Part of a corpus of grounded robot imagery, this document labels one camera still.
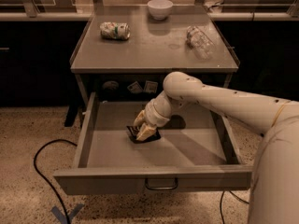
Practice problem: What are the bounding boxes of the white label card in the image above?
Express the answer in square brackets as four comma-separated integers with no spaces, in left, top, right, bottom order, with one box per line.
[144,80,158,93]
[127,81,143,94]

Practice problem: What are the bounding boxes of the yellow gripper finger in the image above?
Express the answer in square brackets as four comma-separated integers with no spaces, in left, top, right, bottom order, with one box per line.
[136,123,156,141]
[134,110,145,127]

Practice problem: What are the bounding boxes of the blue tape cross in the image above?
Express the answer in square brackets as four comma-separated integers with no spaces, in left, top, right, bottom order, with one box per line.
[50,203,84,224]

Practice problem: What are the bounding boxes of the round grey object under table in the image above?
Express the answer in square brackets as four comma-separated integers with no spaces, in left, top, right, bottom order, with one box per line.
[102,80,119,92]

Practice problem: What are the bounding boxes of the white label card left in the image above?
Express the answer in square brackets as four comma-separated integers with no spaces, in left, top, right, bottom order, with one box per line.
[127,81,143,94]

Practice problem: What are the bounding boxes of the grey cabinet table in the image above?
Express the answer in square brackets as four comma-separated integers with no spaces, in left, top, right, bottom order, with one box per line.
[71,5,238,102]

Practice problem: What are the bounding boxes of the white label card right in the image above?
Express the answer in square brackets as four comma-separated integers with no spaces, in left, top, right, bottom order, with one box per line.
[144,80,158,93]

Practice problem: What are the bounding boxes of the black floor cable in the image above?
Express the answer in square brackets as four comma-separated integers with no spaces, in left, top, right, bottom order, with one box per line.
[33,138,78,224]
[219,189,250,224]

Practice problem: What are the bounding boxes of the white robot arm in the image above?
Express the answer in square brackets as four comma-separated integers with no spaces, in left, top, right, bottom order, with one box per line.
[134,72,299,224]

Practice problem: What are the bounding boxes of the white bowl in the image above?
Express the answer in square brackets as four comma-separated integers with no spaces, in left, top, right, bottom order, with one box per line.
[147,0,173,20]

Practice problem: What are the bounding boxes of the clear plastic bottle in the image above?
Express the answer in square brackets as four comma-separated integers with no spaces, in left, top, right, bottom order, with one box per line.
[186,26,215,60]

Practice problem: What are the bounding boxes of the open grey top drawer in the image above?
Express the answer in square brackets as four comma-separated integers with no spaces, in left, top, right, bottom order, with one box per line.
[54,93,252,195]

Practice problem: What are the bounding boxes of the black floor cable left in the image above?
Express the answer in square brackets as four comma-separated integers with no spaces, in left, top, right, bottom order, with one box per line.
[33,138,78,224]

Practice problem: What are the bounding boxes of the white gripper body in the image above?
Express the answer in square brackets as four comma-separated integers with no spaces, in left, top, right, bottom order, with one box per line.
[145,97,171,127]

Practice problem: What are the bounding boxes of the black floor cable right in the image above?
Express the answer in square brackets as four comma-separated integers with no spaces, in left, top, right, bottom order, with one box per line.
[219,189,250,224]

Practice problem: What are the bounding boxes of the metal drawer handle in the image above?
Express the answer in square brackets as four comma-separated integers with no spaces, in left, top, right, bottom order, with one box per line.
[145,178,178,191]

